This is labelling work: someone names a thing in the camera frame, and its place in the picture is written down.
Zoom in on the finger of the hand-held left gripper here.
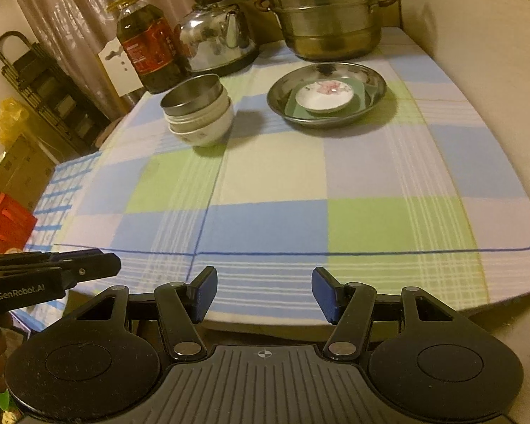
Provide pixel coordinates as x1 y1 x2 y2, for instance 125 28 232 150
48 254 123 293
0 249 105 271

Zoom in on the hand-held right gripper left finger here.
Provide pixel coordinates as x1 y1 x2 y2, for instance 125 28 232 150
64 266 218 359

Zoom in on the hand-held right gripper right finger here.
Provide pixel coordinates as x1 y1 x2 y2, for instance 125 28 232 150
311 267 460 361

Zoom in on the white floral bowl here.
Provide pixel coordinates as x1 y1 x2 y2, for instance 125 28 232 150
168 97 236 148

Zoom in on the cream round plastic bowl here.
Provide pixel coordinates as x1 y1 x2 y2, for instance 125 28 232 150
163 87 230 127

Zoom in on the small floral white dish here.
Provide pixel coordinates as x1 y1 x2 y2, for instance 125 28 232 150
294 80 354 114

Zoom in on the stainless steel bowl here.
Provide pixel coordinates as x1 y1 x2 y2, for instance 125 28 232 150
160 73 224 118

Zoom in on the round stainless steel plate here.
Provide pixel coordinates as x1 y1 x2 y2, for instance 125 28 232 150
267 63 388 130

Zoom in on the red box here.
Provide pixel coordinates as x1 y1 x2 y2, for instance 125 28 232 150
0 192 39 252

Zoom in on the cardboard box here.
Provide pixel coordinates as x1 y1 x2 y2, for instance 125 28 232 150
0 135 57 213

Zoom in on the checked tablecloth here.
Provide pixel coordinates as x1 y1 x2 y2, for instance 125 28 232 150
24 26 530 333

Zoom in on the yellow plastic bag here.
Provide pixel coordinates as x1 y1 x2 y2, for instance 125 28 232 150
0 97 30 147

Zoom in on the black metal rack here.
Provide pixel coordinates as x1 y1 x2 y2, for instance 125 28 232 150
0 31 112 152

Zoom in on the white board panel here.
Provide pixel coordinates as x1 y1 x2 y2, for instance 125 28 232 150
98 38 139 98

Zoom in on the cooking oil bottle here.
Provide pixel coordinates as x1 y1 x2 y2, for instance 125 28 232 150
106 0 189 95

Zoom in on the sheer curtain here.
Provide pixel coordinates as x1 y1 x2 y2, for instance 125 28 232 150
4 0 230 121

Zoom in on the stainless steel kettle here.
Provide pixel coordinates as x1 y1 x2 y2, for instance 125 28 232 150
177 0 261 77

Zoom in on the stainless steel steamer pot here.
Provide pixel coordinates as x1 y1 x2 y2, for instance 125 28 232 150
248 0 402 63

